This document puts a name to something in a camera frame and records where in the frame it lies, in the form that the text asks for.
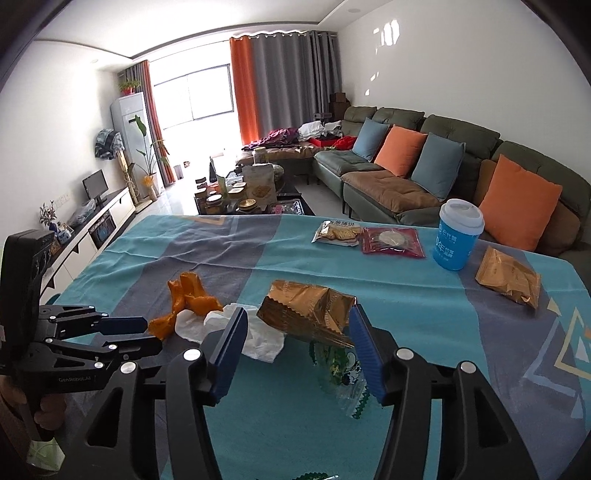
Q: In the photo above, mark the cluster of brown jars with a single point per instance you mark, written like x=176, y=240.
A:
x=212, y=203

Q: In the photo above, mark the tall leafy plant yellow pot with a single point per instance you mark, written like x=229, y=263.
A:
x=150, y=182

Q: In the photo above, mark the person's left hand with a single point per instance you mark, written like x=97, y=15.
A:
x=48, y=415

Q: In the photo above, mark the light green object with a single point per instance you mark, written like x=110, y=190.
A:
x=44, y=457

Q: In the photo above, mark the pile of clothes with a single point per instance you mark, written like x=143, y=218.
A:
x=314, y=131

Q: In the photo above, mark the blue cushion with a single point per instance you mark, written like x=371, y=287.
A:
x=436, y=166
x=369, y=138

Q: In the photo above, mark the dark coffee table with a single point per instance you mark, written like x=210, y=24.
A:
x=295, y=205

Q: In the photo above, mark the clear plastic bag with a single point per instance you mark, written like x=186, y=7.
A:
x=87, y=211

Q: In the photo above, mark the flat gold snack packet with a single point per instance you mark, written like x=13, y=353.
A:
x=508, y=277

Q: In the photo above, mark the teal grey printed tablecloth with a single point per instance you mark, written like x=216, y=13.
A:
x=415, y=323

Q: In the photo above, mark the blue cup with white lid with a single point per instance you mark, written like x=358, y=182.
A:
x=455, y=235

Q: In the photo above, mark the orange and grey curtain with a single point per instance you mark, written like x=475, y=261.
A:
x=277, y=87
x=147, y=106

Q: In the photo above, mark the dotted clear wrapper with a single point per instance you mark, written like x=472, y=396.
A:
x=334, y=374

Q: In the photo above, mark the small green potted plant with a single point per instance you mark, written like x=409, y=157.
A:
x=129, y=86

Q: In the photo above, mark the white tissue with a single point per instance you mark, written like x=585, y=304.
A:
x=268, y=344

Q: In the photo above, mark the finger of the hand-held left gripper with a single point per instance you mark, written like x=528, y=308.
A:
x=115, y=348
x=124, y=325

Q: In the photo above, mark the tan snack bag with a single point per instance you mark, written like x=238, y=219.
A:
x=259, y=182

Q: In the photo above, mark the bonsai plant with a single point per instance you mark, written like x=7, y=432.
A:
x=48, y=214

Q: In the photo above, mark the stacked brown boxes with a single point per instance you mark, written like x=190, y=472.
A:
x=339, y=104

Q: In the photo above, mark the clear biscuit packet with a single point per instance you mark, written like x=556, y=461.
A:
x=337, y=234

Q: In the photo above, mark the cloth covered standing fan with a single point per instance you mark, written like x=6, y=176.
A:
x=108, y=143

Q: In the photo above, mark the gold foil wrapper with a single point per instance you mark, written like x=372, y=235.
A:
x=304, y=309

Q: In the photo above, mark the white black media cabinet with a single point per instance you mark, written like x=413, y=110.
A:
x=120, y=205

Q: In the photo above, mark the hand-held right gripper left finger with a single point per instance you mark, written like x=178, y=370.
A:
x=228, y=350

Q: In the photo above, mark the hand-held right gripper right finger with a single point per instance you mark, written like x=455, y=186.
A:
x=369, y=364

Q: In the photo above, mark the orange cushion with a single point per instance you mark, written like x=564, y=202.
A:
x=521, y=203
x=399, y=150

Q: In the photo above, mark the green corner sofa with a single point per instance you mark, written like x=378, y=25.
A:
x=392, y=189

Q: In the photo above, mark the blue white teapot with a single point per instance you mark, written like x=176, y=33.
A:
x=62, y=235

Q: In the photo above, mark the black monitor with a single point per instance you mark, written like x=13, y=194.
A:
x=95, y=183

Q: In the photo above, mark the orange plastic bag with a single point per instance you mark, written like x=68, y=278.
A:
x=189, y=295

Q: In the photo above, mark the window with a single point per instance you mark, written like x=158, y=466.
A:
x=194, y=97

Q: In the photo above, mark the red snack packet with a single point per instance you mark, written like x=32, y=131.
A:
x=392, y=241

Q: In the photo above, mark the white standing air conditioner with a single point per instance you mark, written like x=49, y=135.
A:
x=129, y=120

